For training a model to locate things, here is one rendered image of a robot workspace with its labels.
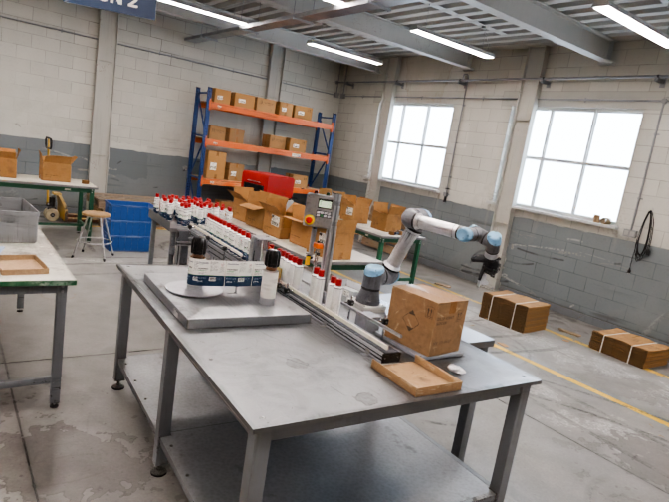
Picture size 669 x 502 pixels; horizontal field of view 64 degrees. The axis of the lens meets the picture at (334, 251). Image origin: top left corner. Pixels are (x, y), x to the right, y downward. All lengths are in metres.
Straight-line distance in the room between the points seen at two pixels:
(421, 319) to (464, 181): 6.88
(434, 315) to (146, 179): 8.54
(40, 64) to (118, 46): 1.28
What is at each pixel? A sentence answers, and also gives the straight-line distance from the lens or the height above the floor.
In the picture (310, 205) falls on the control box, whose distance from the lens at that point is 3.15.
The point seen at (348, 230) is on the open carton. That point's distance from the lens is 4.91.
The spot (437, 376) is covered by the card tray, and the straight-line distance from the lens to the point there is 2.50.
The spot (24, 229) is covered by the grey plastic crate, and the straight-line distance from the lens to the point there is 4.24.
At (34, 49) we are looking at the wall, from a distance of 10.21.
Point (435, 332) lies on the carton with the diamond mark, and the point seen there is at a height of 0.97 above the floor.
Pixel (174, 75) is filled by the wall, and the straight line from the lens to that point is 10.70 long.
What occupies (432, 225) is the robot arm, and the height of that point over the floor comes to 1.42.
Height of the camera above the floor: 1.73
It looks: 10 degrees down
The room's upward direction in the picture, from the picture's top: 9 degrees clockwise
